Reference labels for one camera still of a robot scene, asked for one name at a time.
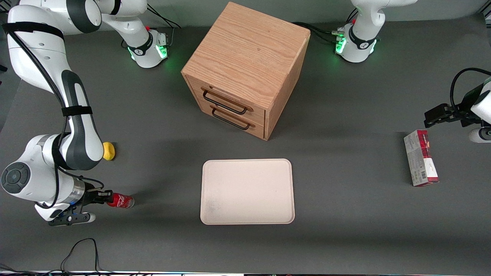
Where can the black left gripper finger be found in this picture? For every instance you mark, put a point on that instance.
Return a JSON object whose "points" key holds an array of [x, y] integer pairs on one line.
{"points": [[441, 111], [441, 120]]}

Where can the wooden drawer front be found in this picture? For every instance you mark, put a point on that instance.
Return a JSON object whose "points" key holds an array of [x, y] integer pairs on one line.
{"points": [[257, 115], [257, 129]]}

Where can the red coke bottle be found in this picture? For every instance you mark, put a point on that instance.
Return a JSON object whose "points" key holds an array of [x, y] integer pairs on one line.
{"points": [[122, 201]]}

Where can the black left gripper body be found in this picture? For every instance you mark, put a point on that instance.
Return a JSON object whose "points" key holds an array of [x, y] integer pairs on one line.
{"points": [[461, 112]]}

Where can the yellow lemon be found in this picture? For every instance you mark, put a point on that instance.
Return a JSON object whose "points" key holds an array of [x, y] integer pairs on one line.
{"points": [[109, 151]]}

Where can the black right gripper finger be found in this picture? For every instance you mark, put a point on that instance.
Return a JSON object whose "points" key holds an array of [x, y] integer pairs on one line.
{"points": [[102, 201], [105, 193]]}

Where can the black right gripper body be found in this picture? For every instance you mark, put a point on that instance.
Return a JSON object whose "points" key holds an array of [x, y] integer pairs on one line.
{"points": [[91, 195]]}

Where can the beige rectangular tray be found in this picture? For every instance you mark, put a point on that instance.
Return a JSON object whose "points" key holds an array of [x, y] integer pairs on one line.
{"points": [[247, 191]]}

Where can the wooden drawer cabinet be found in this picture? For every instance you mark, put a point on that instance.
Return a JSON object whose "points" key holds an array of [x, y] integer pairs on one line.
{"points": [[249, 50]]}

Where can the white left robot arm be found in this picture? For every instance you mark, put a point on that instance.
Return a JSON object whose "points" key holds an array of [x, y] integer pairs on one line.
{"points": [[364, 23]]}

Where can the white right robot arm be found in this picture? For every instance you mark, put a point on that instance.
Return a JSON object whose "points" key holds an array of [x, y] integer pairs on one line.
{"points": [[78, 126]]}

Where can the grey and red carton box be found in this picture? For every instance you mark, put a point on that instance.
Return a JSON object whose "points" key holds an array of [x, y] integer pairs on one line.
{"points": [[420, 161]]}

